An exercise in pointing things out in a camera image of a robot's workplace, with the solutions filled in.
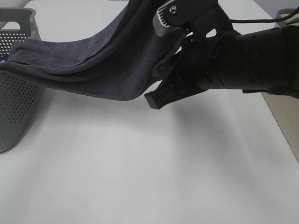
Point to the beige storage box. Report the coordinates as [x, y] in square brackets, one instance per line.
[285, 110]

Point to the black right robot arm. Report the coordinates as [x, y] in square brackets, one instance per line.
[215, 56]

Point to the blue cloth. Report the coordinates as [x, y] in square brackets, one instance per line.
[3, 59]

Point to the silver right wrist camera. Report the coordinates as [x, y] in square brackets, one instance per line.
[161, 26]

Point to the grey perforated plastic basket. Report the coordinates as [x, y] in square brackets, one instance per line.
[18, 98]

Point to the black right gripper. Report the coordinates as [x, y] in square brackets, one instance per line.
[205, 23]

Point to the dark grey towel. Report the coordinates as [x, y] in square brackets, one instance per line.
[119, 63]

